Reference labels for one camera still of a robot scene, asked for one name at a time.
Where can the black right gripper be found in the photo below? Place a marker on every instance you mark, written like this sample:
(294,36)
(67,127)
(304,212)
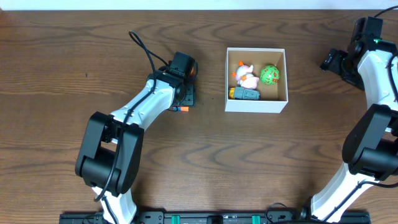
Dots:
(333,62)

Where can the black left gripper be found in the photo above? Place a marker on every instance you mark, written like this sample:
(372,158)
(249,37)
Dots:
(189,94)

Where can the multicoloured block cube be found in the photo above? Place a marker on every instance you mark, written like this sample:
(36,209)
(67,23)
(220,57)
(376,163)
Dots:
(181,108)

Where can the orange round gear toy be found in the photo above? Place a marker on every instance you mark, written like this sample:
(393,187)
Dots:
(192,72)

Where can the grey yellow toy truck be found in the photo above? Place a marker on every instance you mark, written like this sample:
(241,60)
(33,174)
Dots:
(240,93)

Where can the green polyhedral dice ball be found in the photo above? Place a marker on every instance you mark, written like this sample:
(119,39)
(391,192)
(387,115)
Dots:
(269,75)

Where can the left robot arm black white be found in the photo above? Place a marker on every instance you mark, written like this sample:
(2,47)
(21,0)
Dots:
(110,153)

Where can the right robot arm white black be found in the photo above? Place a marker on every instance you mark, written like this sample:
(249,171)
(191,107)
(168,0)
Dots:
(368,159)

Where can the white cardboard box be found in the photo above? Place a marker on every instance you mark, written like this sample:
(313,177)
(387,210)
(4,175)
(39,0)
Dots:
(272,98)

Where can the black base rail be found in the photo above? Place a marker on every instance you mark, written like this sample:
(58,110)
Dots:
(212,218)

